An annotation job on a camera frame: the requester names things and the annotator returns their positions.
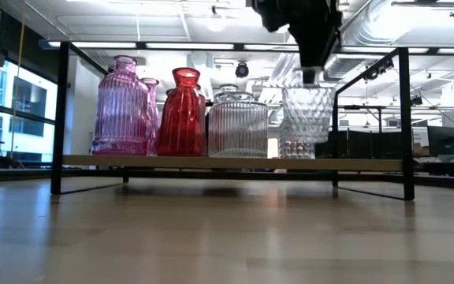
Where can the wide clear diamond-pattern vase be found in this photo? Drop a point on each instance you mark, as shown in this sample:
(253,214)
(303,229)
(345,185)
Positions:
(307,114)

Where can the clear square glass vase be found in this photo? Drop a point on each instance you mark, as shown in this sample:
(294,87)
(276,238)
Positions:
(296,150)

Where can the clear ribbed cylinder vase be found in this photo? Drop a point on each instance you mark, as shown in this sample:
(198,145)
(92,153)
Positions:
(238,126)

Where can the red square-base glass vase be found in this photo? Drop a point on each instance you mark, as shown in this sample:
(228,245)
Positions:
(181,118)

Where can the pink glass vase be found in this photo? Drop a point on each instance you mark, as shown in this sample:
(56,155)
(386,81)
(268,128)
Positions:
(152,114)

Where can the large pink ribbed bottle vase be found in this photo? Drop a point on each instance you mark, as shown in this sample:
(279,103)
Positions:
(120,110)

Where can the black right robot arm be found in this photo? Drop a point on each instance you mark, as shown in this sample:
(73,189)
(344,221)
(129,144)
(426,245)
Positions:
(274,12)

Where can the dark desk partition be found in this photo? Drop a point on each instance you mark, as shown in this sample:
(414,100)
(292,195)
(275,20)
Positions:
(369,144)

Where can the overhead LED light bar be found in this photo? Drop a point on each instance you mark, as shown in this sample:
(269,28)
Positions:
(187,46)

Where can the black computer monitor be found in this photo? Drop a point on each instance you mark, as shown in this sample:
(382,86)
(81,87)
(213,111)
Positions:
(443,140)

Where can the large window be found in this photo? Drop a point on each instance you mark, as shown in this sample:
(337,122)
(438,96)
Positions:
(26,98)

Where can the silver ventilation duct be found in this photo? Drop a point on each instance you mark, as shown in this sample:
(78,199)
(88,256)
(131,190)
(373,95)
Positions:
(373,23)

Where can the black overhead camera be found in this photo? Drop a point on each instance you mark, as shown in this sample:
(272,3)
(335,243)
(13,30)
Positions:
(242,70)

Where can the wooden shelf with black frame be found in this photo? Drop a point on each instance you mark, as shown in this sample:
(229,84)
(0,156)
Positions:
(231,163)

